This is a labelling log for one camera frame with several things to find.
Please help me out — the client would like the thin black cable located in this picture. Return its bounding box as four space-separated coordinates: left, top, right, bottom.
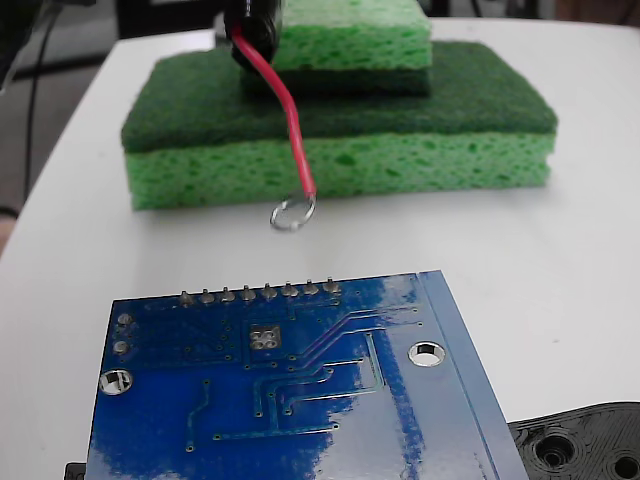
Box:
23 14 55 201

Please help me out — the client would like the blue printed circuit board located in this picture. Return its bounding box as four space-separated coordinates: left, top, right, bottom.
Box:
85 269 530 480

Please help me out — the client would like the large green scouring sponge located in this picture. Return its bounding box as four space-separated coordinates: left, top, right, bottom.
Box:
119 40 559 212

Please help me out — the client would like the red wire with metal loop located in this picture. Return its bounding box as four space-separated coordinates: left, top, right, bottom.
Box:
230 28 317 234

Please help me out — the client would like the small green scouring sponge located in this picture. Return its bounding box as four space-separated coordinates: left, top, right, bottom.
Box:
238 0 434 100

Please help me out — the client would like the black plastic bracket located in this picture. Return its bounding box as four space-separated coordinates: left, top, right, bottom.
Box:
63 401 640 480

